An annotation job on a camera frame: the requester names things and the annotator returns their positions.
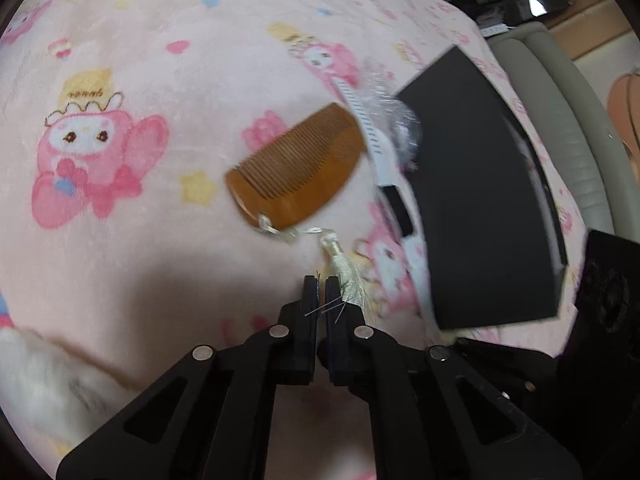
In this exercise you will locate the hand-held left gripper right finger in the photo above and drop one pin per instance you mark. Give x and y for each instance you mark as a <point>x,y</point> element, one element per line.
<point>331,295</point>

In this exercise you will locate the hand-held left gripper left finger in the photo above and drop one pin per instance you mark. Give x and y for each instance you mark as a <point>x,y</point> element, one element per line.
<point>310,295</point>

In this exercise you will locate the wooden comb with tassel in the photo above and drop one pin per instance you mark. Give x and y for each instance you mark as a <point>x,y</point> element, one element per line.
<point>295,170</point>

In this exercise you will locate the black box container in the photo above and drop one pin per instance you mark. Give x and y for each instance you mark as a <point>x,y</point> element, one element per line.
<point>475,200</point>

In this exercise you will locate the pink printed blanket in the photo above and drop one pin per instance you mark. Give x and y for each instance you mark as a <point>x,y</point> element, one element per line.
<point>150,260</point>

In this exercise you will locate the clear plastic wrapper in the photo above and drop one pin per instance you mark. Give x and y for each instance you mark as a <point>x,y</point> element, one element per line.
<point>400,120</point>

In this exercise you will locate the grey cushioned sofa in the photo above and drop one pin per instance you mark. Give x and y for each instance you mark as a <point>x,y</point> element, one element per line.
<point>565,120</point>

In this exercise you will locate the peach round object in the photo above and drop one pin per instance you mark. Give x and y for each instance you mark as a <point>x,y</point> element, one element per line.
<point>625,110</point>

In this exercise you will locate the white plush toy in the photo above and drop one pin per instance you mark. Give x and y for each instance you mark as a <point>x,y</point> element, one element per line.
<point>45,385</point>

